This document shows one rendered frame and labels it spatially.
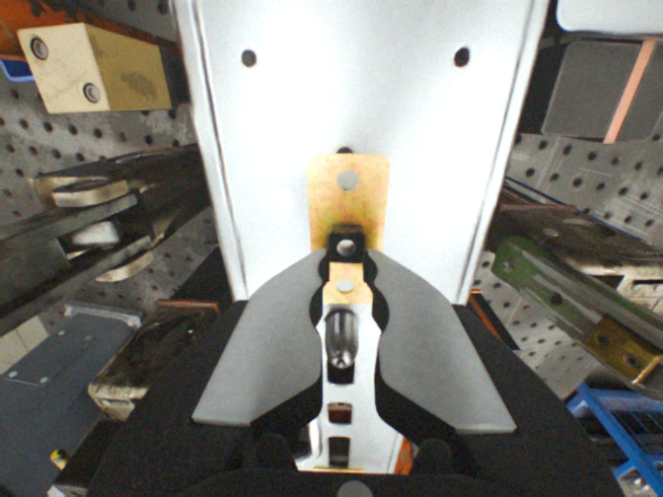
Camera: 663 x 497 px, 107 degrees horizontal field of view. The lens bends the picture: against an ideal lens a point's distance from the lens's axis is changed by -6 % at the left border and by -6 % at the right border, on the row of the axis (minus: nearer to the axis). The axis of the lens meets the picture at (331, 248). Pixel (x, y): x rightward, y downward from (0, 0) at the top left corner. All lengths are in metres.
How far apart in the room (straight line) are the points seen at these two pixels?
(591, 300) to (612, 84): 0.15
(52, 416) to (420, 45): 0.79
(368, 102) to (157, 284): 0.67
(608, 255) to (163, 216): 0.32
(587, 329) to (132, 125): 0.66
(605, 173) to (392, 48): 0.56
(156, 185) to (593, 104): 0.32
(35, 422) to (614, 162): 1.17
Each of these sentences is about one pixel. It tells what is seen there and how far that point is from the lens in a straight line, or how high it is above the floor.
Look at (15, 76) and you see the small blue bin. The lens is 0.63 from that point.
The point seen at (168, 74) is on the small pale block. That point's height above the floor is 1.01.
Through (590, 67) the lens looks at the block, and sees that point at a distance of 0.27.
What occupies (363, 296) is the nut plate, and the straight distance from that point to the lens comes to 0.16.
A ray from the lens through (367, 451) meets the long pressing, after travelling 0.49.
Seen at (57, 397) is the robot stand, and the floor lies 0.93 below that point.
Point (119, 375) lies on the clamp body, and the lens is 0.32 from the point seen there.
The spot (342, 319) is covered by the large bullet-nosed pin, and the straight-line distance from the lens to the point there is 0.25.
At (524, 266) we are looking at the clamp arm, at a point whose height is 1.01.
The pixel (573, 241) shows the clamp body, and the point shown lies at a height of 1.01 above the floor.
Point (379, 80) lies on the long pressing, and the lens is 0.19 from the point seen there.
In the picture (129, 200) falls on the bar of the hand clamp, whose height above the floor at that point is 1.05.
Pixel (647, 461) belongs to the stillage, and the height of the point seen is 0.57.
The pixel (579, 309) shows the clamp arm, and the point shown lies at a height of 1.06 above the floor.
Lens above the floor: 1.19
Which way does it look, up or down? 61 degrees down
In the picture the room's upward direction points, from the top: 175 degrees counter-clockwise
